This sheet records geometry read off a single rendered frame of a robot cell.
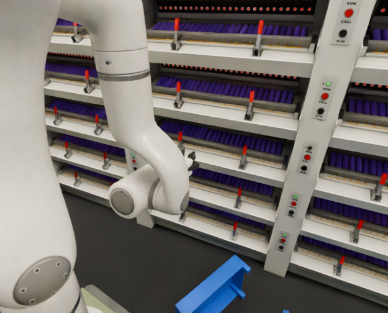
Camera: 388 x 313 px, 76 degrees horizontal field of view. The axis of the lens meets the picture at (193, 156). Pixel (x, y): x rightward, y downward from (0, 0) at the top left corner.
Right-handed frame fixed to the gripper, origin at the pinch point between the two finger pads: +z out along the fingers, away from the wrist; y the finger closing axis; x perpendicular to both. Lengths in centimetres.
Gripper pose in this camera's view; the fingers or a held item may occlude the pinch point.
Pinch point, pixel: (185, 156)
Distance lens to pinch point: 78.6
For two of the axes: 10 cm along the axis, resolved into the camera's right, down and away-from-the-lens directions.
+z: 3.9, -3.0, 8.7
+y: 9.2, 2.1, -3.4
